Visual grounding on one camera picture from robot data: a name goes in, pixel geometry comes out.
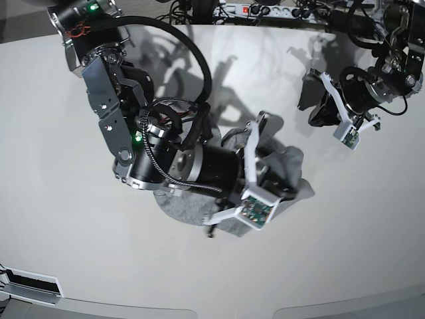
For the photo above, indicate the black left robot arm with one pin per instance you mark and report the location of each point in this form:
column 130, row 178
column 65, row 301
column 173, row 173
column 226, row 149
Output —
column 396, row 41

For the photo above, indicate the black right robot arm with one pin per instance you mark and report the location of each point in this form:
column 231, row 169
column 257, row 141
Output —
column 155, row 147

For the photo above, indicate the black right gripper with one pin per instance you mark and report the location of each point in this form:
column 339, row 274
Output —
column 267, row 178

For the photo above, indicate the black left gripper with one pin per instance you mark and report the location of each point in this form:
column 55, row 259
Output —
column 325, row 113

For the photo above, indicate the white power strip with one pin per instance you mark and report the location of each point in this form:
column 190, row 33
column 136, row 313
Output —
column 256, row 11

